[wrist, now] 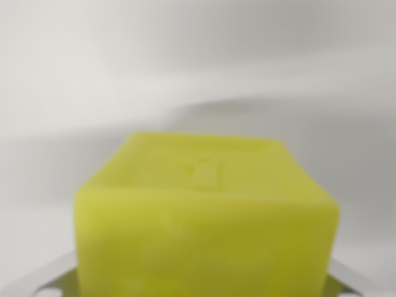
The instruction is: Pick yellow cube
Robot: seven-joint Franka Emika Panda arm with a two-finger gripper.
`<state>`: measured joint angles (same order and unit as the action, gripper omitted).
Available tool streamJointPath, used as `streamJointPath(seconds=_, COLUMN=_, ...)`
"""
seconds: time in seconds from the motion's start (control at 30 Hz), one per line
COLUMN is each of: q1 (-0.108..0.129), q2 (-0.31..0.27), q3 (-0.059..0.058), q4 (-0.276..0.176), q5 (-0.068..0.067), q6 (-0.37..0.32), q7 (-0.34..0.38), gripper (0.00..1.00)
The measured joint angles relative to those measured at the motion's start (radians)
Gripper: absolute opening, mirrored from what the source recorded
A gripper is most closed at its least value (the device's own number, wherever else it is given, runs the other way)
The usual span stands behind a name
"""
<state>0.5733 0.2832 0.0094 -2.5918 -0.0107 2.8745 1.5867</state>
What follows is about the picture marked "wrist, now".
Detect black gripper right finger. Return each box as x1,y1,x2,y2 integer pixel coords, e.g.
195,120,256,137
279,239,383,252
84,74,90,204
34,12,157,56
324,257,365,297

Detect yellow cube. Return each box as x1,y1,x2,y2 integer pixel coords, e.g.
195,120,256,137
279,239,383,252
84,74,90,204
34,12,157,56
72,130,342,297

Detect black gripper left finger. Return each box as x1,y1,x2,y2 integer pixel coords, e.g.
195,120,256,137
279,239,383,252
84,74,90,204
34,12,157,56
32,250,81,297

